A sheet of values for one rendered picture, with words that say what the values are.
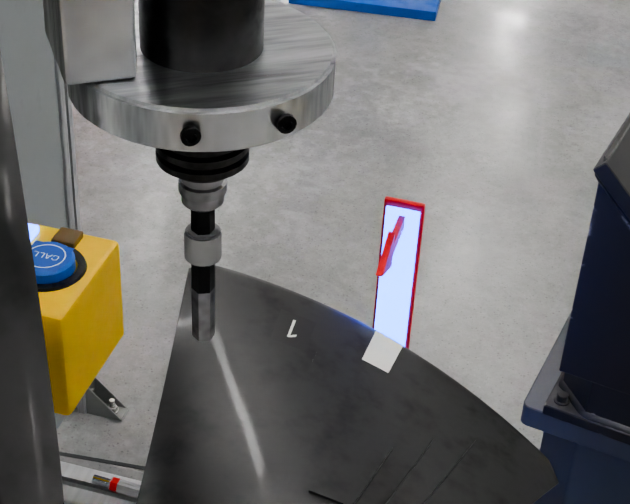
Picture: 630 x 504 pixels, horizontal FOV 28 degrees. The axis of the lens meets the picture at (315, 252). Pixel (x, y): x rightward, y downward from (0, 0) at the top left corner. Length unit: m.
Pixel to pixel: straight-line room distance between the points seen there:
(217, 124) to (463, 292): 2.39
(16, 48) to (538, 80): 2.01
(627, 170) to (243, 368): 0.36
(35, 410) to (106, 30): 0.16
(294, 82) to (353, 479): 0.31
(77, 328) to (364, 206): 2.08
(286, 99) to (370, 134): 2.90
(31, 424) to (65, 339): 0.45
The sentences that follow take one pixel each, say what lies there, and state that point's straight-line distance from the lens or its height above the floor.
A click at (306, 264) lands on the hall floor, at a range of 2.72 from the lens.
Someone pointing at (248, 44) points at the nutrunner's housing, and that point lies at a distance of 0.32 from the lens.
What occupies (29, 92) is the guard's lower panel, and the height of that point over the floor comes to 0.71.
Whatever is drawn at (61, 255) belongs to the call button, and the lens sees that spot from 0.89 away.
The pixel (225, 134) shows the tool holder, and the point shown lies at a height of 1.45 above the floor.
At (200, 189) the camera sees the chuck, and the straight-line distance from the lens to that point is 0.35.
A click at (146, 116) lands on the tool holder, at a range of 0.30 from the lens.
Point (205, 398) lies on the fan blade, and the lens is 0.62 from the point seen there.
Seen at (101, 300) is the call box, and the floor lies 1.04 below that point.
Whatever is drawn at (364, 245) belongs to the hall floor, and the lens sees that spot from 2.79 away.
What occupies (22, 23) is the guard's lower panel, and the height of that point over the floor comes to 0.82.
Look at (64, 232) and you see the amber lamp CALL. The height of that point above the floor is 1.08.
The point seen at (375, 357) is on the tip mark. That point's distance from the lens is 0.68.
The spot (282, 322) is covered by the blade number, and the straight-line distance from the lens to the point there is 0.67.
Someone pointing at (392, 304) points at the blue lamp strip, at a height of 1.12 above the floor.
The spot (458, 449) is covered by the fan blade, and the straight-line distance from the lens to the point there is 0.65.
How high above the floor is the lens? 1.60
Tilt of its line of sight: 35 degrees down
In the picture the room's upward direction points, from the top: 3 degrees clockwise
